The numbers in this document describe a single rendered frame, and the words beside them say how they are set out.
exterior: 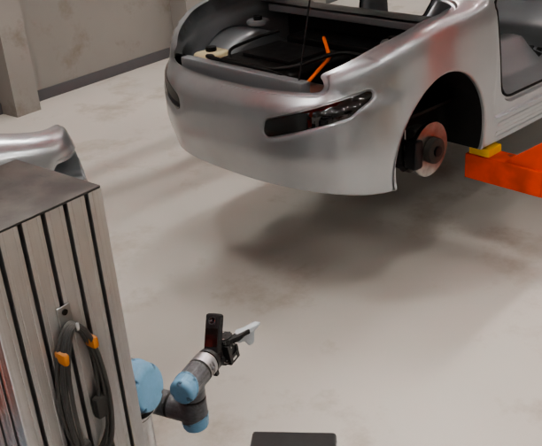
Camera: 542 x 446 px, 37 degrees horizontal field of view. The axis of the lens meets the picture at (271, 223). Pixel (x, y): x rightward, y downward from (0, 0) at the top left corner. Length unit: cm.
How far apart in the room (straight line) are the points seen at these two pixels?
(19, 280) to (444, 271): 404
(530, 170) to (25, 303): 389
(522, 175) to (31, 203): 388
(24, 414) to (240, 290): 364
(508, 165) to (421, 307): 99
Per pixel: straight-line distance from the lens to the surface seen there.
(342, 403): 409
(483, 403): 413
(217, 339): 232
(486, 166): 508
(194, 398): 224
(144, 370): 193
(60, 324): 145
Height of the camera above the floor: 256
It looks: 26 degrees down
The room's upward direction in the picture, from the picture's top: 4 degrees counter-clockwise
